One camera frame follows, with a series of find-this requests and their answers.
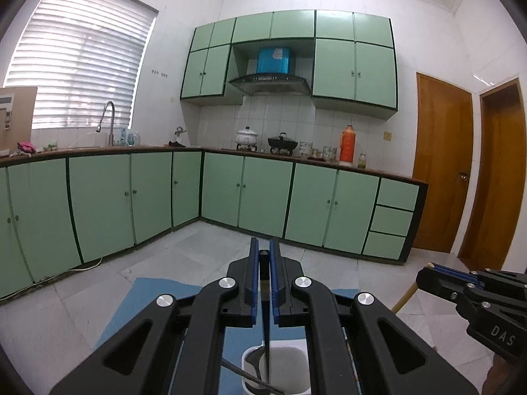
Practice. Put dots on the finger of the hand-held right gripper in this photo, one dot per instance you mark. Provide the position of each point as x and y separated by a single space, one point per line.
502 282
440 284

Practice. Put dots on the small glass jar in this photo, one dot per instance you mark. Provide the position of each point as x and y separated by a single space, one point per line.
362 161

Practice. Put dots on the cardboard box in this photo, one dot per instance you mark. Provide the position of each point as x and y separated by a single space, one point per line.
18 119

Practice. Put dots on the steel spoon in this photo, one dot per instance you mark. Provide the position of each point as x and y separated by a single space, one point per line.
253 364

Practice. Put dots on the white utensil holder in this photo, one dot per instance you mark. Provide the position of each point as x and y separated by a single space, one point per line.
288 366

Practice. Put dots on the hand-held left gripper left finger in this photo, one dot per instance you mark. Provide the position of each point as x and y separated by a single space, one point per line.
255 288

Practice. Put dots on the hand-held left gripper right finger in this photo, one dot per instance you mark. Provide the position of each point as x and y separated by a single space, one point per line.
274 288

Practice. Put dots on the glass measuring cup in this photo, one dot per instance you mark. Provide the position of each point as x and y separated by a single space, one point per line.
306 150

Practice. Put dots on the steel faucet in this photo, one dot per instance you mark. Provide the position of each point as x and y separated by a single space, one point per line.
111 127

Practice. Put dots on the black wok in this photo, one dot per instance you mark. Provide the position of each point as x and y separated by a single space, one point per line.
283 144

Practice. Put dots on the wide glass jar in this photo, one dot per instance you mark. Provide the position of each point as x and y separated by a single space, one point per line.
330 153

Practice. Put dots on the black range hood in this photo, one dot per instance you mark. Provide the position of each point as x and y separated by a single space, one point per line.
269 83

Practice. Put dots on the red thermos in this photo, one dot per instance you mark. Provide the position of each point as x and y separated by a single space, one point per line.
348 148

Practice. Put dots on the grey chopstick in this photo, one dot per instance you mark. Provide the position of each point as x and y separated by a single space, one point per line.
238 368

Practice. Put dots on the blue tablecloth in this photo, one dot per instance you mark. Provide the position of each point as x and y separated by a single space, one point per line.
164 292

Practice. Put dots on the white window blind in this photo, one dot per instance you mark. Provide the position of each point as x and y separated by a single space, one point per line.
82 61

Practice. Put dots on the wooden chopstick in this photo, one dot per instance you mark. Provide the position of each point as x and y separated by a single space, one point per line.
405 296

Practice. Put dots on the green base cabinets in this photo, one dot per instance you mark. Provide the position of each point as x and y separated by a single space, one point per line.
103 201

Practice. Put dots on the black chopstick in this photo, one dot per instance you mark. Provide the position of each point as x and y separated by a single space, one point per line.
266 337

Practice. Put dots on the wooden door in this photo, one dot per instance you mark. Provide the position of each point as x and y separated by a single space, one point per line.
442 164
500 181

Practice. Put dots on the white cooking pot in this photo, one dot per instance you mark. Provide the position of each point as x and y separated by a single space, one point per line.
247 136

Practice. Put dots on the pink cloth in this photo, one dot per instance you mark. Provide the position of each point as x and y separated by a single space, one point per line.
25 147

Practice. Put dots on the greenish glass jar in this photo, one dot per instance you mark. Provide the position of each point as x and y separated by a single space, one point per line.
134 138

